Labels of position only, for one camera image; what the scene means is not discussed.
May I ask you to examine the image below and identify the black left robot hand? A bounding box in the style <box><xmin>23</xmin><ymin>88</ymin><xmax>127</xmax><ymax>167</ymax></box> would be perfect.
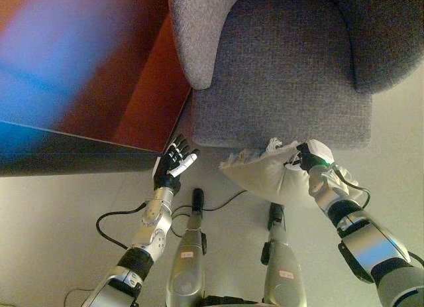
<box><xmin>152</xmin><ymin>133</ymin><xmax>201</xmax><ymax>192</ymax></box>

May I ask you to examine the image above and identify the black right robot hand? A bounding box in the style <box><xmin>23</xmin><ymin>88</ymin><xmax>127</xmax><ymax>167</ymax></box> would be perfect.
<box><xmin>284</xmin><ymin>139</ymin><xmax>335</xmax><ymax>172</ymax></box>

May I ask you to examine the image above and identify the white fringed pillow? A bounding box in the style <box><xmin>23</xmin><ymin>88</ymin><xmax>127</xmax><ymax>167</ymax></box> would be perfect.
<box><xmin>218</xmin><ymin>137</ymin><xmax>314</xmax><ymax>206</ymax></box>

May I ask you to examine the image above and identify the dark glossy cabinet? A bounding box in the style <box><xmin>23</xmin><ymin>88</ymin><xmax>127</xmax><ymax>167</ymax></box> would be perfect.
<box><xmin>0</xmin><ymin>0</ymin><xmax>195</xmax><ymax>179</ymax></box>

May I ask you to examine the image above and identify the grey fabric armchair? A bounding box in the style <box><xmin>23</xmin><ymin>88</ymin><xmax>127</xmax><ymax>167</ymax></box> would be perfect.
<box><xmin>167</xmin><ymin>0</ymin><xmax>424</xmax><ymax>151</ymax></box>

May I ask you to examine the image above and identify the silver left robot leg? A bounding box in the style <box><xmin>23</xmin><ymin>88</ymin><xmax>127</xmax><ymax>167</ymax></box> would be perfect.
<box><xmin>165</xmin><ymin>187</ymin><xmax>209</xmax><ymax>307</ymax></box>

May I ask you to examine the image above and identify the silver robot leg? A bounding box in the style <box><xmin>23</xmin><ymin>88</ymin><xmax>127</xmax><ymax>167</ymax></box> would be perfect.
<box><xmin>260</xmin><ymin>202</ymin><xmax>307</xmax><ymax>307</ymax></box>
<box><xmin>165</xmin><ymin>187</ymin><xmax>209</xmax><ymax>307</ymax></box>

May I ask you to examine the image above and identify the silver right robot leg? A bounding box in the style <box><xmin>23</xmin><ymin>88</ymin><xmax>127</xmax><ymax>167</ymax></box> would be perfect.
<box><xmin>260</xmin><ymin>202</ymin><xmax>307</xmax><ymax>307</ymax></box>

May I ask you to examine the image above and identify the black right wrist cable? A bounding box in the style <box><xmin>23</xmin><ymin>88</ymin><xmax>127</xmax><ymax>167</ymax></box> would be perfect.
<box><xmin>333</xmin><ymin>163</ymin><xmax>372</xmax><ymax>209</ymax></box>

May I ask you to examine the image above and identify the black floor cable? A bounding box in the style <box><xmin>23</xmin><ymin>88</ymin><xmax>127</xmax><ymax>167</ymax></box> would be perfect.
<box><xmin>168</xmin><ymin>189</ymin><xmax>248</xmax><ymax>237</ymax></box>

